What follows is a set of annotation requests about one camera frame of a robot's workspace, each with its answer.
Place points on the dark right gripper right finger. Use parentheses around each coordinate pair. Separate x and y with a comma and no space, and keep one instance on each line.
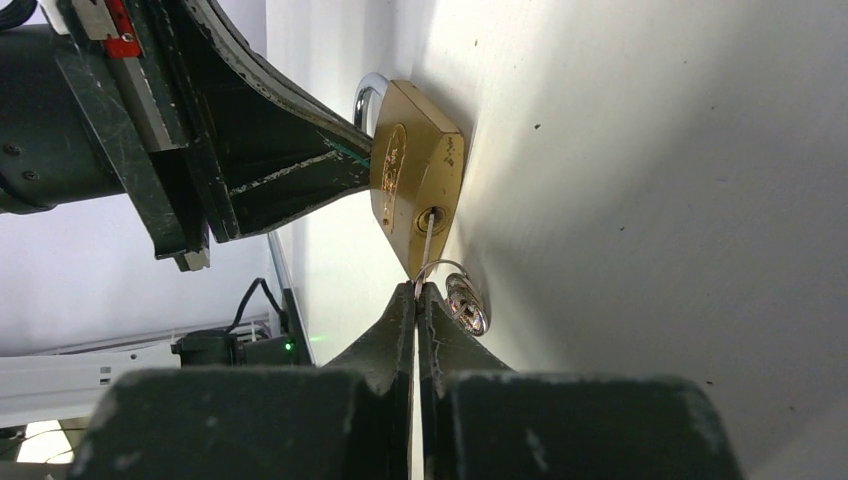
(483,420)

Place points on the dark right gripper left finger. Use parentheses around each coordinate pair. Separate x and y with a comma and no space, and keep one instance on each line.
(347,419)

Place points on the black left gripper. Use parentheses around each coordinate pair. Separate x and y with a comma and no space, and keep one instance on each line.
(132,134)

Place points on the silver key bunch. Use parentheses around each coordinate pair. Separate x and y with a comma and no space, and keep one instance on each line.
(465,302)

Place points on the large brass padlock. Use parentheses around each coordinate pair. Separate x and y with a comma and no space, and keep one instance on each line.
(416,168)

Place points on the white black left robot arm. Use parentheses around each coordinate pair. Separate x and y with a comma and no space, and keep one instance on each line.
(229,122)

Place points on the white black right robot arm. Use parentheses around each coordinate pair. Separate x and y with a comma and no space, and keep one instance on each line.
(418,381)

